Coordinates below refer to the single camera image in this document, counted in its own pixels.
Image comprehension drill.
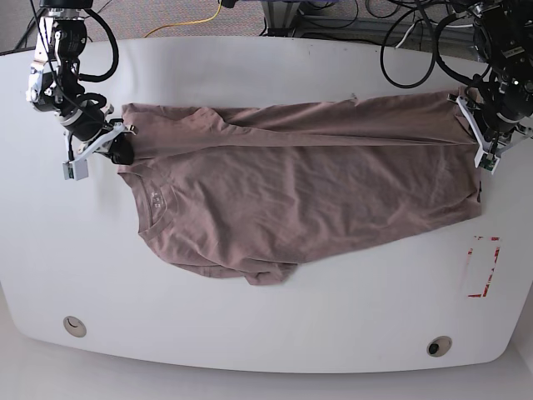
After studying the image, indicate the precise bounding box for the aluminium frame base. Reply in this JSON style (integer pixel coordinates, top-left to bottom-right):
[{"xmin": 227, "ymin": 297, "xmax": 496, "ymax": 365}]
[{"xmin": 262, "ymin": 0, "xmax": 476, "ymax": 47}]

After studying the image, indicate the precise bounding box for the right table grommet hole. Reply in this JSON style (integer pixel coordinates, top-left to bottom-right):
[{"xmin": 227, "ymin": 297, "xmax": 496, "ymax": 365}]
[{"xmin": 426, "ymin": 336, "xmax": 452, "ymax": 358}]

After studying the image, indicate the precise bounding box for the table grommet hole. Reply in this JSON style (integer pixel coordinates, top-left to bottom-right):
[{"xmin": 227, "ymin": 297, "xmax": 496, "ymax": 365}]
[
  {"xmin": 426, "ymin": 336, "xmax": 452, "ymax": 358},
  {"xmin": 63, "ymin": 316, "xmax": 87, "ymax": 338}
]

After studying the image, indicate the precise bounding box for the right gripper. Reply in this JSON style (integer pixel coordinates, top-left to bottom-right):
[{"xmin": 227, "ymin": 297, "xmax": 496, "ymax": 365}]
[{"xmin": 57, "ymin": 93, "xmax": 137, "ymax": 165}]

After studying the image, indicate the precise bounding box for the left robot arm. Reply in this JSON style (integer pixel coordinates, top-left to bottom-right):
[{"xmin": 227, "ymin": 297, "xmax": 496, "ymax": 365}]
[{"xmin": 380, "ymin": 1, "xmax": 532, "ymax": 145}]

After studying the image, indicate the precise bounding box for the pink t-shirt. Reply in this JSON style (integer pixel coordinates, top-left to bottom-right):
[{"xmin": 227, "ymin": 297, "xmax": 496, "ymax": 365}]
[{"xmin": 118, "ymin": 92, "xmax": 481, "ymax": 285}]

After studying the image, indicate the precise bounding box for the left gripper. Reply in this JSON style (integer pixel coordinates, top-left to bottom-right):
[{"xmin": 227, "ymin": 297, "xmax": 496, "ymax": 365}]
[{"xmin": 478, "ymin": 82, "xmax": 532, "ymax": 143}]

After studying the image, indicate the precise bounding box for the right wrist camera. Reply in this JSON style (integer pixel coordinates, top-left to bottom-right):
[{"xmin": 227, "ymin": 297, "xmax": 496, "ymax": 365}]
[{"xmin": 62, "ymin": 123, "xmax": 127, "ymax": 181}]

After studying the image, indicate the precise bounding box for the red tape rectangle marking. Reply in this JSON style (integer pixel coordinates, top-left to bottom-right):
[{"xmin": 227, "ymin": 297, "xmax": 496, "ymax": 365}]
[{"xmin": 462, "ymin": 236, "xmax": 502, "ymax": 298}]

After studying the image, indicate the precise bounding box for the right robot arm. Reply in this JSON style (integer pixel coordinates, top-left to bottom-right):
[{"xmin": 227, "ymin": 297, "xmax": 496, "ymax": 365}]
[{"xmin": 27, "ymin": 1, "xmax": 134, "ymax": 165}]

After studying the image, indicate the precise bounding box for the yellow cable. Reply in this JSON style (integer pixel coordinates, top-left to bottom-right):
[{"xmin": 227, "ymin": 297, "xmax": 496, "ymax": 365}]
[{"xmin": 144, "ymin": 0, "xmax": 222, "ymax": 39}]

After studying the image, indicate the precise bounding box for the left table grommet hole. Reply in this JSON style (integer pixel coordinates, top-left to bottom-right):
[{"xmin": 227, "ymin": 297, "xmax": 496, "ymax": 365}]
[{"xmin": 63, "ymin": 316, "xmax": 87, "ymax": 338}]

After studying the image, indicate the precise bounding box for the white cable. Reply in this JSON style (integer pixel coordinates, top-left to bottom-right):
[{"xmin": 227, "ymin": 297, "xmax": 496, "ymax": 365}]
[{"xmin": 394, "ymin": 20, "xmax": 417, "ymax": 49}]

